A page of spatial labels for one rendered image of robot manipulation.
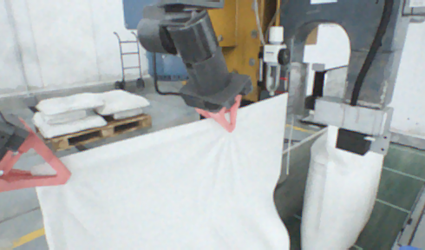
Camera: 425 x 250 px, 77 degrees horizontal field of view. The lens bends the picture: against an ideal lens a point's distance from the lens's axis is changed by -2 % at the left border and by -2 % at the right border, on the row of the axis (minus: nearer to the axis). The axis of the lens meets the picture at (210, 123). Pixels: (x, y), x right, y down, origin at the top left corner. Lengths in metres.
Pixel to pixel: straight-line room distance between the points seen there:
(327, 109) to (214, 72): 0.34
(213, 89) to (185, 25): 0.10
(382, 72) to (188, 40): 0.39
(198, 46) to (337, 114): 0.38
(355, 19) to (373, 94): 0.15
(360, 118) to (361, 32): 0.17
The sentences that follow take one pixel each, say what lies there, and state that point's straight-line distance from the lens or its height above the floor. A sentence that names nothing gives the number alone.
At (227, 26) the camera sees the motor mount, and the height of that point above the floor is 1.22.
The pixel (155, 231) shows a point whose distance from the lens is 0.45.
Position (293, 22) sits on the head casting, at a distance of 0.67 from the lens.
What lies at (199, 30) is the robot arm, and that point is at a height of 1.21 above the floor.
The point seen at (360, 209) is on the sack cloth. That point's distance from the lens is 1.12.
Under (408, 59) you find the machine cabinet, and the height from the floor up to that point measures 0.95.
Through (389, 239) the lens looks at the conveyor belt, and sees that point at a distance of 1.44.
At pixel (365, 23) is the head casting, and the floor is 1.23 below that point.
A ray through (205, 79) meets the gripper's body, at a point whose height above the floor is 1.15.
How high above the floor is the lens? 1.21
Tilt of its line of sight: 19 degrees down
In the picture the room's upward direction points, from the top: straight up
